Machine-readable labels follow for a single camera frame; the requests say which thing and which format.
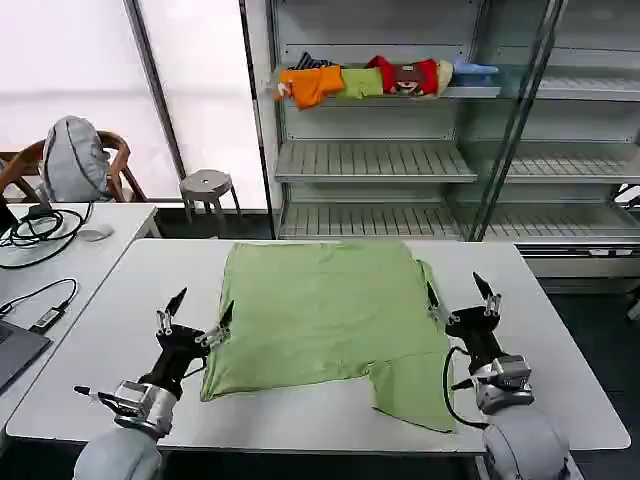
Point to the grey backpack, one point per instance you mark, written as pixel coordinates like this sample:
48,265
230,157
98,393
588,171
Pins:
72,155

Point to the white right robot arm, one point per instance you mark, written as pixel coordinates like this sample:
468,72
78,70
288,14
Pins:
520,445

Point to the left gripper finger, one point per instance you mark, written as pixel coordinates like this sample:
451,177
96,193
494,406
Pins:
175,305
225,320

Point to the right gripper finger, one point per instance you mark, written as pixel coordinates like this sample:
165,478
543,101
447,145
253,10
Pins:
434,300
486,292

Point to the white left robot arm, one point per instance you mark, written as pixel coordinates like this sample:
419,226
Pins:
115,452

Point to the grey empty shelf rack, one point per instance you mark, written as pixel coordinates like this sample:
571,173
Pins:
575,165

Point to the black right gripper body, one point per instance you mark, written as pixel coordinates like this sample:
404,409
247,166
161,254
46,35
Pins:
477,335

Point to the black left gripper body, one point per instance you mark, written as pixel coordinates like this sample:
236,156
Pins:
175,350

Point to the dark grey laptop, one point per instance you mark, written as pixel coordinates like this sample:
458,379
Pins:
17,357

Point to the grey round stool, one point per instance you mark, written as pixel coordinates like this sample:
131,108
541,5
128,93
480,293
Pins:
206,184

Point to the dark window frame post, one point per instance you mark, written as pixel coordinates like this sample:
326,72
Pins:
157,90

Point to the green shirt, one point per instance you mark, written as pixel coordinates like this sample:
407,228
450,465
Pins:
325,320

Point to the white computer mouse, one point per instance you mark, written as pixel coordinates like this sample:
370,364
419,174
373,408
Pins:
97,233

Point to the grey shelf rack with clothes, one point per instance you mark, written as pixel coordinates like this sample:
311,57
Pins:
375,165

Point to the brown wooden chair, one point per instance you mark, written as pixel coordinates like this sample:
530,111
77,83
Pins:
120,145

